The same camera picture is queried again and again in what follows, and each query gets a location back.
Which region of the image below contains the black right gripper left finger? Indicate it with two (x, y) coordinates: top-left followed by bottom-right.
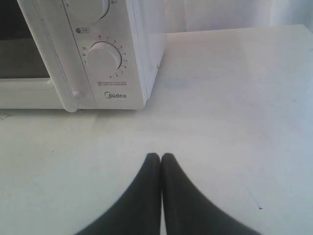
(78, 153), (161, 235)

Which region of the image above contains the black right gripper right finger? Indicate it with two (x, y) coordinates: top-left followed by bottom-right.
(161, 153), (259, 235)

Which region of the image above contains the white microwave door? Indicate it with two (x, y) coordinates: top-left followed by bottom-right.
(0, 0), (93, 112)

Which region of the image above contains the white lower microwave knob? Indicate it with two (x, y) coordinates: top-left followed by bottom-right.
(87, 41), (122, 76)

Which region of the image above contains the white microwave knob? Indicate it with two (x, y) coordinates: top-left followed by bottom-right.
(87, 41), (122, 76)
(66, 0), (110, 23)

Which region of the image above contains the white Midea microwave oven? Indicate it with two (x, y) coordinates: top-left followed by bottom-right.
(0, 0), (166, 112)

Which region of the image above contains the white upper microwave knob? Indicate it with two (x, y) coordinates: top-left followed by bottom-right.
(66, 0), (110, 23)

